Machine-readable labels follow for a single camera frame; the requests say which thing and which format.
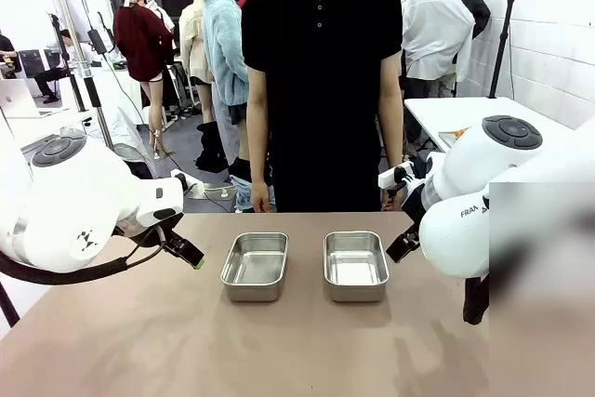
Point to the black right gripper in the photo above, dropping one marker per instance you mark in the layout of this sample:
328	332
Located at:
413	206

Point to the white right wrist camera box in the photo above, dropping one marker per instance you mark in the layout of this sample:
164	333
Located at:
386	178

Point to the white shirt mannequin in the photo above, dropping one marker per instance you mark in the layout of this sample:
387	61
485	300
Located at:
432	30

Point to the person in black shirt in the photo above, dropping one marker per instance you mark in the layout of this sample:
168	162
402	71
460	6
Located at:
321	90

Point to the person's left hand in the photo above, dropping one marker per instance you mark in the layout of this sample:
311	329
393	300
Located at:
391	204

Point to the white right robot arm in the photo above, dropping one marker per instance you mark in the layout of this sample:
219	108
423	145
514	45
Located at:
455	248

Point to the white laptop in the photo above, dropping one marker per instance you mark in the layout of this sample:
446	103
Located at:
16	97

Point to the person's right hand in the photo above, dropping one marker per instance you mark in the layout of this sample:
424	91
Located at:
261	197

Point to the beige shirt mannequin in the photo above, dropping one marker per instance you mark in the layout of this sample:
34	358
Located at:
193	34

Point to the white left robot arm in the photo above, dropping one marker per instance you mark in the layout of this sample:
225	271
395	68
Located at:
70	202

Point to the rectangular steel container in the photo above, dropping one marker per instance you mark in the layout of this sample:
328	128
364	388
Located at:
255	271
355	271

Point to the person's left forearm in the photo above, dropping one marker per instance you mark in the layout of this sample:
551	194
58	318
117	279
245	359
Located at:
391	136

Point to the blue fleece mannequin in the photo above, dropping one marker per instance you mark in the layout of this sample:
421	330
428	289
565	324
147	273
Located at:
225	43

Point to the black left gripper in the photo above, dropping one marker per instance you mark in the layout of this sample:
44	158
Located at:
173	228

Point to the black tripod stand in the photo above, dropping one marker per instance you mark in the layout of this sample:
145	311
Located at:
503	39

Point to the background person black shirt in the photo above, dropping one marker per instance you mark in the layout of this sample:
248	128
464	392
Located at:
7	46

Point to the white side table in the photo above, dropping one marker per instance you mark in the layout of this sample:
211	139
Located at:
465	111

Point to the background person white shirt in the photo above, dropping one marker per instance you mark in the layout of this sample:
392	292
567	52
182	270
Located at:
51	74

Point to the person's right forearm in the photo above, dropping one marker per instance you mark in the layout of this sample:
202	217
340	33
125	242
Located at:
258	136

